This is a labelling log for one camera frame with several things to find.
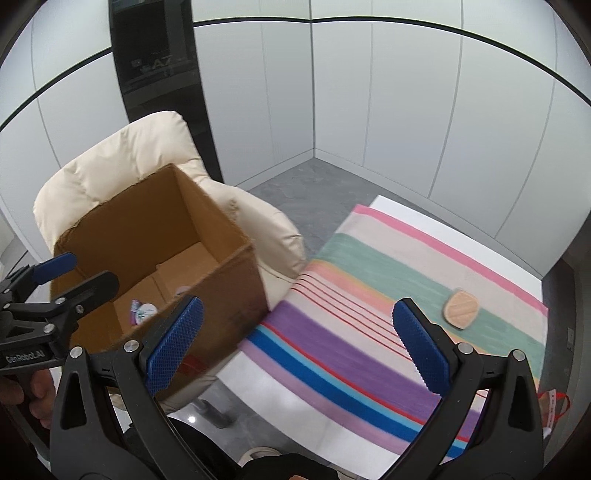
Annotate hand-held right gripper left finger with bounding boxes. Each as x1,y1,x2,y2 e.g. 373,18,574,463
48,295,218,480

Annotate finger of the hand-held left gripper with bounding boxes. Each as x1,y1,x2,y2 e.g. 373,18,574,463
0,271,120,358
0,252,78,305

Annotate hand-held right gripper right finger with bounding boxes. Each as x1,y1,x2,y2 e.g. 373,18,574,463
383,298,546,480

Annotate beige hexagonal compact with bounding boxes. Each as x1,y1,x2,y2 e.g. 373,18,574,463
442,287,481,330

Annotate brown cardboard box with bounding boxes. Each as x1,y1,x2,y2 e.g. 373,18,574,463
50,163,270,393

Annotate person's left hand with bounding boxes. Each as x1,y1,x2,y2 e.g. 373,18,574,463
0,369,58,430

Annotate striped colourful cloth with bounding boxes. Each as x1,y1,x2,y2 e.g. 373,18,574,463
238,204,549,457

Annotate cream padded chair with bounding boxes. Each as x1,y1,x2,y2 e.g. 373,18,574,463
33,111,308,428

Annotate person's right leg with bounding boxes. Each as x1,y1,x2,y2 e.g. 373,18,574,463
240,455,342,480

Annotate colourful gift bag red handles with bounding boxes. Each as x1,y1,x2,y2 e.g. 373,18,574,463
538,390,571,439

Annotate black glass wall panel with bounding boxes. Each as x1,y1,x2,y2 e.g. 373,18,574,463
108,0,225,183

